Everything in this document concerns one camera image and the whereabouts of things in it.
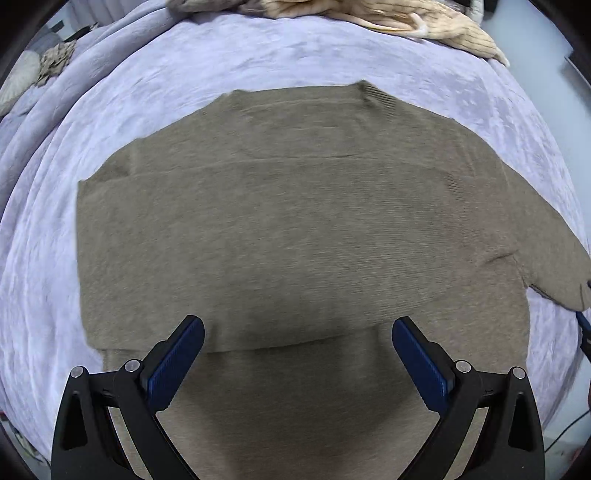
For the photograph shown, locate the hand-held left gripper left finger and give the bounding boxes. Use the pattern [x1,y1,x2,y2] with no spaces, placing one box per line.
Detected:
[51,315,205,480]

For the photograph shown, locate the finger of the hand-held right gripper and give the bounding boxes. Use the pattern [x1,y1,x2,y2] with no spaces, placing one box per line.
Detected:
[575,310,591,361]

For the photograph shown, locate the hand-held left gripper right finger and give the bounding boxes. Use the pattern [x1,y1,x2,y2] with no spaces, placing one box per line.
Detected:
[392,316,546,480]

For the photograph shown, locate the olive brown knit sweater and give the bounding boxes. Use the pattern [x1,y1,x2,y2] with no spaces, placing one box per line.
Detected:
[76,80,591,480]

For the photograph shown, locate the dark monitor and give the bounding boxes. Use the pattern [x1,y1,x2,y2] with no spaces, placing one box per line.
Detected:
[564,46,591,89]

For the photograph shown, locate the lavender embossed blanket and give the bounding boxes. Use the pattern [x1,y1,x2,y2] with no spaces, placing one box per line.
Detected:
[0,9,586,462]

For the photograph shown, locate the crumpled beige cloth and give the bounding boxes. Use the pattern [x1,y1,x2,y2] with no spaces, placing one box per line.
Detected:
[37,39,78,87]

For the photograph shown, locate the grey pillow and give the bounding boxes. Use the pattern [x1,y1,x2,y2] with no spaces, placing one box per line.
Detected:
[0,50,42,116]

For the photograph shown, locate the beige striped garment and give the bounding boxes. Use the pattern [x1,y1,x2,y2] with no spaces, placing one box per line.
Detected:
[261,0,511,68]

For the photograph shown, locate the grey brown garment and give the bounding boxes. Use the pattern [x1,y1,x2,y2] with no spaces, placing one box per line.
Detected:
[166,0,273,17]

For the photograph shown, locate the black cable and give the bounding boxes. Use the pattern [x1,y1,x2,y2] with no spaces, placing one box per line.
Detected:
[544,411,591,452]

